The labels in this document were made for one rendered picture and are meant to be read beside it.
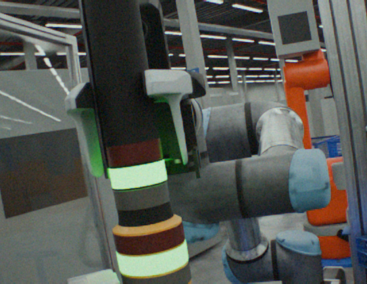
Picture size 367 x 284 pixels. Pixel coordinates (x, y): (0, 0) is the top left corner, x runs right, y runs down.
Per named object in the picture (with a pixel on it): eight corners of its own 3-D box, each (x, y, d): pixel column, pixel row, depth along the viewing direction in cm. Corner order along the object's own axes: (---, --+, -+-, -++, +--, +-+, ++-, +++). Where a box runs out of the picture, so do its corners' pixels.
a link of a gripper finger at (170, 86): (216, 168, 22) (197, 156, 31) (198, 57, 21) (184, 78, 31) (158, 178, 22) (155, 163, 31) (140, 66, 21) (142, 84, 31)
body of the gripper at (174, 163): (204, 178, 31) (207, 161, 43) (186, 64, 30) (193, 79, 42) (106, 193, 32) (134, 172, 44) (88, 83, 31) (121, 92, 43)
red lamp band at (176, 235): (124, 261, 22) (119, 240, 22) (110, 244, 26) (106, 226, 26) (196, 243, 24) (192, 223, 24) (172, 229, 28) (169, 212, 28)
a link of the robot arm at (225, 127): (281, 290, 107) (250, 117, 80) (228, 294, 111) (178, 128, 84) (279, 257, 117) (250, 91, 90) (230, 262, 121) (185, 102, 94)
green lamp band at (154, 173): (118, 191, 23) (114, 170, 23) (107, 186, 26) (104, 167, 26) (174, 180, 24) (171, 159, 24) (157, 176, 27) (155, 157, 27)
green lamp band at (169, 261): (128, 282, 22) (124, 262, 22) (113, 262, 26) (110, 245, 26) (199, 264, 24) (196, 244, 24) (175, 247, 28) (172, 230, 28)
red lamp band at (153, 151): (114, 168, 23) (110, 147, 23) (104, 166, 26) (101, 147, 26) (171, 157, 24) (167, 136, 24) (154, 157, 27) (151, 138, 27)
